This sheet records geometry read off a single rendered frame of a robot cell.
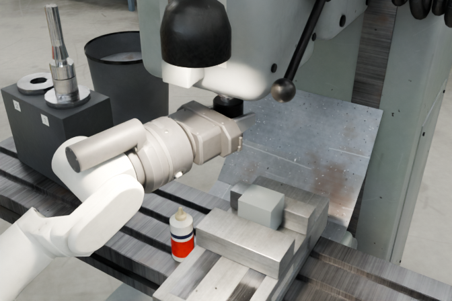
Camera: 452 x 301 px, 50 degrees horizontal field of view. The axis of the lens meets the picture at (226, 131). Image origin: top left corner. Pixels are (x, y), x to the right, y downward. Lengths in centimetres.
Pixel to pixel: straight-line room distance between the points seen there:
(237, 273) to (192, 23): 44
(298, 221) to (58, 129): 50
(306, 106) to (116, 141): 60
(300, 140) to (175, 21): 69
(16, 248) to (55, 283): 165
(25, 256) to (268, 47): 37
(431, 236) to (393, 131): 149
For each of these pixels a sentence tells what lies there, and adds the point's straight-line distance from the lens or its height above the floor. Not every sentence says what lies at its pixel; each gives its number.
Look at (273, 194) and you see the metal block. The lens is 81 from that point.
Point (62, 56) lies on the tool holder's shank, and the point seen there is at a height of 125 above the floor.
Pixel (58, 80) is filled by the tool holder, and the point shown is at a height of 120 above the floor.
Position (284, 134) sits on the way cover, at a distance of 112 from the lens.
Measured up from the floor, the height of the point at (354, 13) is 136.
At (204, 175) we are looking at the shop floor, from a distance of 272.
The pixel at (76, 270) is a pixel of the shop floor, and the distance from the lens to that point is 229.
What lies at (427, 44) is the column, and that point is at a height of 127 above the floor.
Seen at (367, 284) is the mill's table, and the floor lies 96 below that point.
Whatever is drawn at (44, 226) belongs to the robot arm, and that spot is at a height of 122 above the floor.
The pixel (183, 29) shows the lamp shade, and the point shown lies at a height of 145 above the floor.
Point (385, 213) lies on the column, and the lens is 120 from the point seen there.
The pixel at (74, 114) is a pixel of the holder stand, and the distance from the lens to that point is 99.
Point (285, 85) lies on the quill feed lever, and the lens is 57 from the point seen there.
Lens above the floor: 160
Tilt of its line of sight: 31 degrees down
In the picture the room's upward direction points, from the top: straight up
